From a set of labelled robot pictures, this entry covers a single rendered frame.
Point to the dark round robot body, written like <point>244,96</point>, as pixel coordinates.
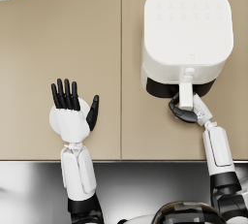
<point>187,213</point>

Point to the pale air fryer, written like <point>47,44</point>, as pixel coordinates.
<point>187,34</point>

